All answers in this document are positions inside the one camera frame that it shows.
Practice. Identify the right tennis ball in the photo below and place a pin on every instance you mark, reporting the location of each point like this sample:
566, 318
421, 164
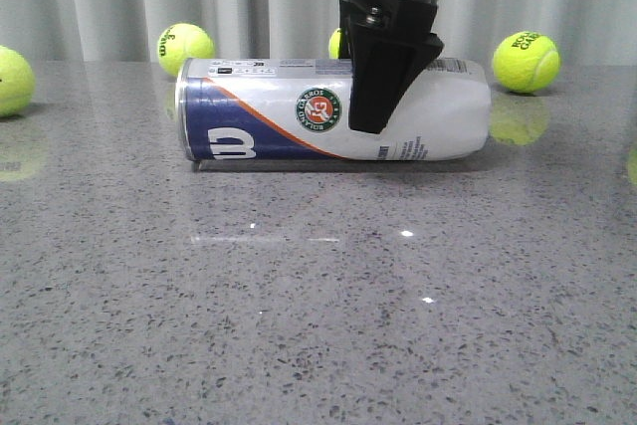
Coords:
526, 62

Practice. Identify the centre tennis ball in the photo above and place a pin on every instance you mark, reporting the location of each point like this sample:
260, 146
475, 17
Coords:
334, 44

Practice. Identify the far left tennis ball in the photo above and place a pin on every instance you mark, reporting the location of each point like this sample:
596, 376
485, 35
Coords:
17, 82

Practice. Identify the white blue tennis ball can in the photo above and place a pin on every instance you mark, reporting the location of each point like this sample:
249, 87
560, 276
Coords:
267, 109

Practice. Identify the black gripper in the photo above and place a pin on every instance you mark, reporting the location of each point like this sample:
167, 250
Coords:
390, 43

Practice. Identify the tennis ball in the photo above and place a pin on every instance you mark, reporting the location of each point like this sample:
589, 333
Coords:
180, 42
334, 44
17, 82
526, 62

